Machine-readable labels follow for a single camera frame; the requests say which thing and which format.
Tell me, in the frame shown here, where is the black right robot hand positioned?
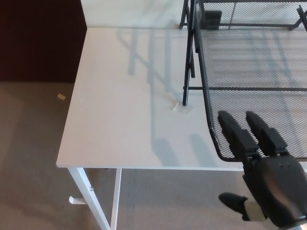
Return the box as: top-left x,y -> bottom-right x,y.
217,110 -> 307,228

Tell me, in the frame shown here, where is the black mesh file tray layer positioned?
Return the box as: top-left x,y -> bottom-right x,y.
191,0 -> 307,162

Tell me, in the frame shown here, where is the clear tape piece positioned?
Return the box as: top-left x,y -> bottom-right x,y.
171,101 -> 194,114

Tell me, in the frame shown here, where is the black mesh pen holder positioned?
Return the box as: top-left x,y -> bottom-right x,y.
202,10 -> 222,31

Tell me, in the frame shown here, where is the dark brown cabinet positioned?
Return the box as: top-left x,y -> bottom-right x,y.
0,0 -> 88,83

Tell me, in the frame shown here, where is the black wire mesh rack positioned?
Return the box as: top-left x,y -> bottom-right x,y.
178,0 -> 307,107

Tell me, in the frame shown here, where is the white table leg frame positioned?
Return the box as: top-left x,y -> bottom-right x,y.
68,167 -> 122,230

